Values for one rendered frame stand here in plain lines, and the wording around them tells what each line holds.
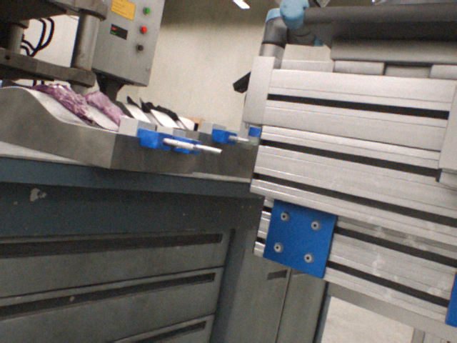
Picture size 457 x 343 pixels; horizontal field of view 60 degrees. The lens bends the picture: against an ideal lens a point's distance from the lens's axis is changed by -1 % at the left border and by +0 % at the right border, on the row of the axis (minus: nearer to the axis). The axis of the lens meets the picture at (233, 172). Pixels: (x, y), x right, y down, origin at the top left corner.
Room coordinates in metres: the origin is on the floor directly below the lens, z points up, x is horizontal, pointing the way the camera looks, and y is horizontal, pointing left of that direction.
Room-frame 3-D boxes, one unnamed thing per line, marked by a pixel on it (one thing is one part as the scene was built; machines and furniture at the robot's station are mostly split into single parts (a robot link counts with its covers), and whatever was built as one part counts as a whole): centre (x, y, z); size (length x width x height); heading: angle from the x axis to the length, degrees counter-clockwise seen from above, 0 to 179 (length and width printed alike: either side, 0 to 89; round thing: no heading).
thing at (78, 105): (0.81, 0.36, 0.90); 0.26 x 0.18 x 0.08; 68
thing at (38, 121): (0.80, 0.36, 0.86); 0.50 x 0.26 x 0.11; 68
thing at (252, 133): (1.21, -0.06, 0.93); 0.13 x 0.05 x 0.05; 51
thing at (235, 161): (1.13, 0.20, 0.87); 0.50 x 0.26 x 0.14; 51
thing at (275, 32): (1.23, -0.05, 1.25); 0.09 x 0.08 x 0.11; 67
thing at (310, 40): (1.17, -0.13, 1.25); 0.11 x 0.11 x 0.08; 67
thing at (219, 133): (0.91, 0.03, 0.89); 0.13 x 0.05 x 0.05; 50
